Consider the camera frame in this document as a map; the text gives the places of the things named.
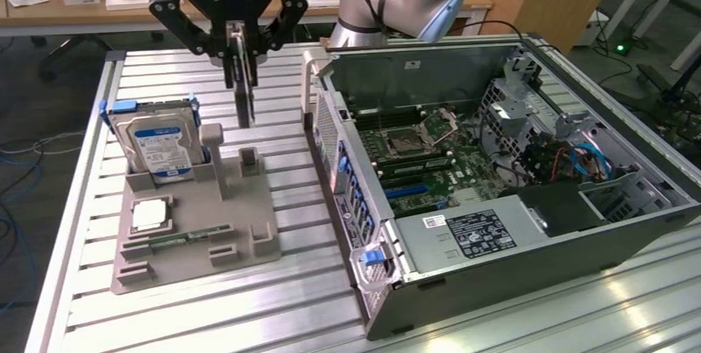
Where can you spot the metal disk bay cage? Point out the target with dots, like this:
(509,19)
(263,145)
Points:
(509,123)

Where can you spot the green installed RAM stick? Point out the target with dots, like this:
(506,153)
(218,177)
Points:
(415,167)

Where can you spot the black floor equipment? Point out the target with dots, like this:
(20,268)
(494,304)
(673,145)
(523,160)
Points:
(673,94)

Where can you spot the white paper card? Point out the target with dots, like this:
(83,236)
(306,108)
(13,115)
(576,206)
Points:
(27,1)

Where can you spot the blue slot retention clip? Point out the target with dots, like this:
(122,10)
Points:
(343,162)
(351,180)
(358,197)

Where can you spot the hard disk with blue rails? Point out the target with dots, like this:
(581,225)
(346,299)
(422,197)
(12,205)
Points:
(159,143)

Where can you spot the grey plastic parts rack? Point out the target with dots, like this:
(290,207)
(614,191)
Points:
(240,213)

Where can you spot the black office chair base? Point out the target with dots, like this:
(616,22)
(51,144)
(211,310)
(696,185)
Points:
(48,70)

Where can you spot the metal socket cover frame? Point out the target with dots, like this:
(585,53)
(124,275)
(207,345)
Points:
(429,124)

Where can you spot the silver chipset heatsink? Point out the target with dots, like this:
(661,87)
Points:
(475,195)

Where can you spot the green Dell motherboard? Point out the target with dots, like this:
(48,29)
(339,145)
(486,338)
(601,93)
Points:
(438,180)

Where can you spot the green loose RAM stick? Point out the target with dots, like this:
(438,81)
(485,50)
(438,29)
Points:
(175,238)

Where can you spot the white table frame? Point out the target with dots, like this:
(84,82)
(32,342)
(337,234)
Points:
(649,0)

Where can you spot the green graphics card metal bracket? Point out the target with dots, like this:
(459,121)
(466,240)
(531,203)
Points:
(243,94)

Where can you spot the white flat box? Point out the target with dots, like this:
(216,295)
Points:
(127,3)

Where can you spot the metal CPU socket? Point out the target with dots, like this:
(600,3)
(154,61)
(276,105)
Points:
(407,143)

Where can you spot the long black expansion slot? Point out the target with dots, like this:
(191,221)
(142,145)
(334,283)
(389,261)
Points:
(402,182)

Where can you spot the blue expansion slot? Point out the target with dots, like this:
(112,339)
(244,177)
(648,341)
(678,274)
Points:
(406,191)

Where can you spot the grey open PC case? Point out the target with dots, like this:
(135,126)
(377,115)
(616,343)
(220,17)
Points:
(547,287)

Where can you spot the blue case release latch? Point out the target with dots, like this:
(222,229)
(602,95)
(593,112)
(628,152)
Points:
(373,256)

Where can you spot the silver CPU chip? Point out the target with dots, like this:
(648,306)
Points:
(150,215)

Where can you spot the device with green light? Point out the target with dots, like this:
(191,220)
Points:
(620,48)

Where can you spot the grey power supply unit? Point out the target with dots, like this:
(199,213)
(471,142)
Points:
(422,246)

